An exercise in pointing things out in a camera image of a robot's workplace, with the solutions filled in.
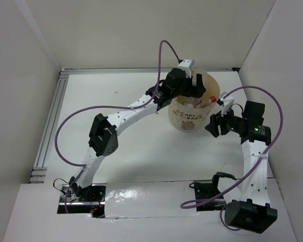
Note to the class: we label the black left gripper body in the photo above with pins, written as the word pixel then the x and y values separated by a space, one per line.
pixel 185 88

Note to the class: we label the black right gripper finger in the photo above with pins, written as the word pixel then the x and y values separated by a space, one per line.
pixel 212 127
pixel 215 118

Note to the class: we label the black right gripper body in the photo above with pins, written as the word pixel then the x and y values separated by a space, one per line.
pixel 230 122

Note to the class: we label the red label cola bottle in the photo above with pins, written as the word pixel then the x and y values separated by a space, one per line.
pixel 206 102

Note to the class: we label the red white label bottle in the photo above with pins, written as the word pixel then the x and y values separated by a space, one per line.
pixel 188 103

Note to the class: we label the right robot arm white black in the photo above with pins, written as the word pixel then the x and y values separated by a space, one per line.
pixel 248 208

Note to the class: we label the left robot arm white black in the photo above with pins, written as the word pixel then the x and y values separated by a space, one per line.
pixel 105 130

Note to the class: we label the beige capybara bin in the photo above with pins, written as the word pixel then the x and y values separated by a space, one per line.
pixel 192 119

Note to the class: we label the white tape sheet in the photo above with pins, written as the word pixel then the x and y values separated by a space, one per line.
pixel 148 200

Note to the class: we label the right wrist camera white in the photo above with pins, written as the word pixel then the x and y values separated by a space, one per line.
pixel 226 100

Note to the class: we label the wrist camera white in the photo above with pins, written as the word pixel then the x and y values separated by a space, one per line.
pixel 226 100
pixel 186 65

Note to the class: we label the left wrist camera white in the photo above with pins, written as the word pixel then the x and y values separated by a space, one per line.
pixel 186 65

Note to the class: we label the aluminium frame rail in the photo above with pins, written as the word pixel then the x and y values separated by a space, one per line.
pixel 151 150

